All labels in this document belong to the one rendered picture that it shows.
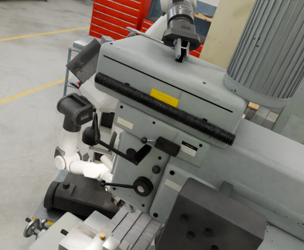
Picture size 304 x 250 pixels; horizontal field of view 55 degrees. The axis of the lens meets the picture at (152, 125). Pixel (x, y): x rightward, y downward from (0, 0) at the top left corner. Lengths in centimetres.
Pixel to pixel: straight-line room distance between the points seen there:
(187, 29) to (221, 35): 171
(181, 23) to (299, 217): 67
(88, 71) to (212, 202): 96
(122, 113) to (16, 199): 212
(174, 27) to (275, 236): 69
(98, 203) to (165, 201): 116
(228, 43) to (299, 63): 187
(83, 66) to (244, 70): 86
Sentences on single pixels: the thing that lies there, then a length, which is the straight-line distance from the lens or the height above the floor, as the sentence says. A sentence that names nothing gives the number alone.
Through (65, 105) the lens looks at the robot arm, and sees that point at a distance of 146.
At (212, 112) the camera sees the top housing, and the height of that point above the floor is 183.
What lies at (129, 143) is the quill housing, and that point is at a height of 159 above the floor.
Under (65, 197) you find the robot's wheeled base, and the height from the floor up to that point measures 58.
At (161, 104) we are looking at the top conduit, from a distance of 83.
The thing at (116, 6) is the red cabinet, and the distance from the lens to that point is 638.
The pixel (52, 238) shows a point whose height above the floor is 75.
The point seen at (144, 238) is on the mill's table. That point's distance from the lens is 157.
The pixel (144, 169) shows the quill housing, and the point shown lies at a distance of 103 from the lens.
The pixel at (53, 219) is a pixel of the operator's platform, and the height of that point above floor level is 40.
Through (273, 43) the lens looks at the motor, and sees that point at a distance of 79.
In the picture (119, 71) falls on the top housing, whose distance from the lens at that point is 90.
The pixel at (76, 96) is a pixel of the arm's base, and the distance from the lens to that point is 150.
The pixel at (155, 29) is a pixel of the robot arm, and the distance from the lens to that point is 139.
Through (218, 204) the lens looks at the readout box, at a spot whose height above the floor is 172.
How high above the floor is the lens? 216
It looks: 30 degrees down
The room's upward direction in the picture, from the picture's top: 17 degrees clockwise
